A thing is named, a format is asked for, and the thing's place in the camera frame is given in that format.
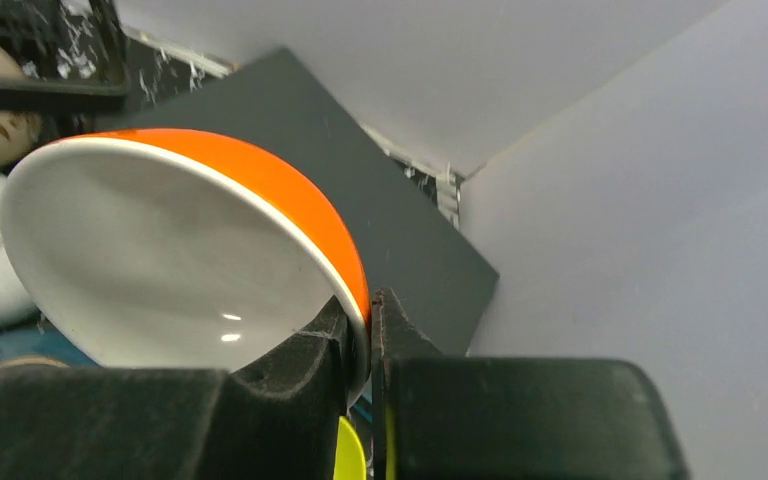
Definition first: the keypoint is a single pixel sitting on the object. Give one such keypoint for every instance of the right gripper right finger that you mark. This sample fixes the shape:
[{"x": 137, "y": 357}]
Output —
[{"x": 438, "y": 416}]

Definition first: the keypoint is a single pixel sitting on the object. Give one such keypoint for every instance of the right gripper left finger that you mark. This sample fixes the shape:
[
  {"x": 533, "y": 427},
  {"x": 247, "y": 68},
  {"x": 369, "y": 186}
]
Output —
[{"x": 273, "y": 419}]

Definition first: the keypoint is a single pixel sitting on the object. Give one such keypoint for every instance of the yellow plastic bowl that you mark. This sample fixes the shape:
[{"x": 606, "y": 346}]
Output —
[{"x": 362, "y": 444}]

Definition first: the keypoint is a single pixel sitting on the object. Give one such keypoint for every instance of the orange bowl white inside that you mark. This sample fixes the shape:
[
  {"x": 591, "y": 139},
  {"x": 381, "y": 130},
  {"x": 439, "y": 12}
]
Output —
[{"x": 180, "y": 248}]

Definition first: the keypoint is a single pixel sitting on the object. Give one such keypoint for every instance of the dark blue glazed bowl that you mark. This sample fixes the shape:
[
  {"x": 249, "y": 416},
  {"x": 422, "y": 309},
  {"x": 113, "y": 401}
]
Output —
[{"x": 37, "y": 345}]

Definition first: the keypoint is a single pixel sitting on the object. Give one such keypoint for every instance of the grey teal network switch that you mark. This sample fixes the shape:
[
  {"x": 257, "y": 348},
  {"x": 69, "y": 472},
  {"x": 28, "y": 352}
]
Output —
[{"x": 443, "y": 283}]

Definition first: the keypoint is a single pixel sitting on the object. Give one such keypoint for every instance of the black wire dish rack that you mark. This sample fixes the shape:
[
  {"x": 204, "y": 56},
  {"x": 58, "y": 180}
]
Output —
[{"x": 53, "y": 60}]

